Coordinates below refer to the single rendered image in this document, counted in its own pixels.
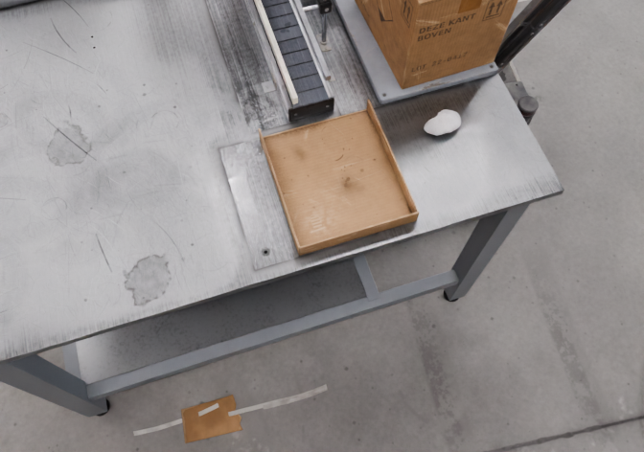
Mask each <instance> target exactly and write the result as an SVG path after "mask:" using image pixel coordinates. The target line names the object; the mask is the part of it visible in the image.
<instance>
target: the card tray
mask: <svg viewBox="0 0 644 452"><path fill-rule="evenodd" d="M259 135H260V140H261V143H262V146H263V149H264V154H265V157H266V160H267V162H268V165H269V168H270V171H271V174H272V177H273V180H274V183H275V186H276V189H277V192H278V194H279V197H280V200H281V203H282V206H283V209H284V212H285V215H286V218H287V223H288V226H289V229H290V231H291V234H292V237H293V240H294V243H295V246H296V249H297V252H298V255H299V256H302V255H305V254H308V253H311V252H314V251H318V250H321V249H324V248H328V247H331V246H334V245H337V244H340V243H343V242H347V241H350V240H353V239H357V238H360V237H366V236H369V235H372V234H375V233H378V232H381V231H385V230H388V229H391V228H395V227H398V226H401V225H404V224H407V223H411V222H414V221H417V218H418V216H419V213H420V212H419V210H418V208H417V206H416V203H415V201H414V199H413V197H412V194H411V192H410V190H409V188H408V186H407V184H406V182H405V180H404V177H403V174H402V171H401V169H400V167H399V165H398V162H397V160H396V158H395V156H394V153H393V151H392V149H391V147H390V145H389V143H388V141H387V139H386V136H385V134H384V132H383V130H382V127H381V125H380V122H379V119H378V117H377V115H376V112H375V110H374V108H373V106H372V104H371V102H370V100H368V102H367V109H364V110H360V111H358V112H354V113H350V114H346V115H343V116H339V117H335V118H331V119H328V120H325V121H321V122H317V123H314V124H307V125H303V126H300V127H296V128H293V129H289V130H286V131H282V132H278V133H274V134H271V135H267V136H264V137H263V135H262V132H261V130H260V129H259Z"/></svg>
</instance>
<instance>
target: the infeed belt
mask: <svg viewBox="0 0 644 452"><path fill-rule="evenodd" d="M261 1H262V4H263V7H264V11H265V14H266V16H267V19H268V21H269V24H270V27H271V29H272V32H273V34H274V36H275V39H276V42H277V44H278V47H279V49H280V52H281V55H282V57H283V60H284V63H285V65H286V67H287V71H288V74H289V76H290V79H291V82H292V84H293V87H294V89H295V92H296V95H297V97H298V103H296V104H293V103H292V101H291V98H290V95H289V93H288V89H287V87H286V84H285V81H284V79H283V76H282V73H281V71H280V68H279V65H278V63H277V60H276V57H275V55H274V53H273V50H272V48H271V45H270V42H269V40H268V37H267V34H266V33H265V35H266V38H267V40H268V43H269V46H270V48H271V51H272V54H273V56H274V58H275V61H276V64H277V66H278V69H279V72H280V74H281V77H282V80H283V82H284V85H285V88H286V89H287V94H288V96H289V99H290V102H291V104H292V108H293V109H296V108H299V107H303V106H307V105H311V104H315V103H318V102H324V101H328V100H329V97H328V94H327V92H326V89H325V87H324V84H323V82H322V80H321V78H320V76H319V74H318V71H317V68H316V66H315V63H314V61H313V58H312V56H311V52H310V50H309V47H308V45H307V42H306V40H305V38H304V36H303V33H302V31H301V29H300V26H299V24H298V21H297V19H296V16H295V14H294V11H293V9H292V6H291V4H290V3H289V0H261ZM253 2H254V5H255V8H256V10H257V13H258V15H259V12H258V9H257V7H256V4H255V1H254V0H253ZM259 17H260V15H259ZM260 20H261V23H262V25H263V28H264V32H265V27H264V24H263V22H262V19H261V17H260Z"/></svg>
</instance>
